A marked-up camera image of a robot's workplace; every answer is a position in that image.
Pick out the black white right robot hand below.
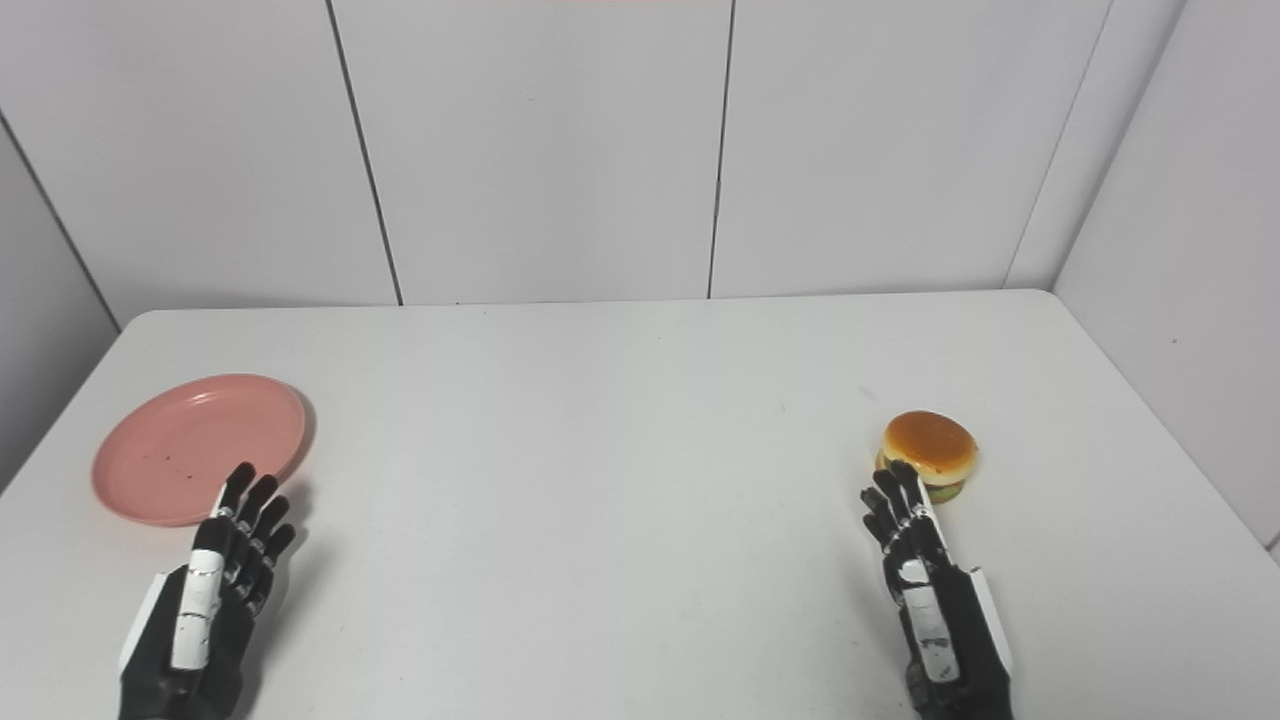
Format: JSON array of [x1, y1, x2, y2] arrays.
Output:
[[860, 460, 1014, 720]]

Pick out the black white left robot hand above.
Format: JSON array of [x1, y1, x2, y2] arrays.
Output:
[[118, 462, 298, 720]]

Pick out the pink round plate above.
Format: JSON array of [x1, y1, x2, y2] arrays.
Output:
[[92, 374, 308, 528]]

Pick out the toy hamburger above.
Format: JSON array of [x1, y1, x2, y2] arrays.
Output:
[[877, 411, 979, 504]]

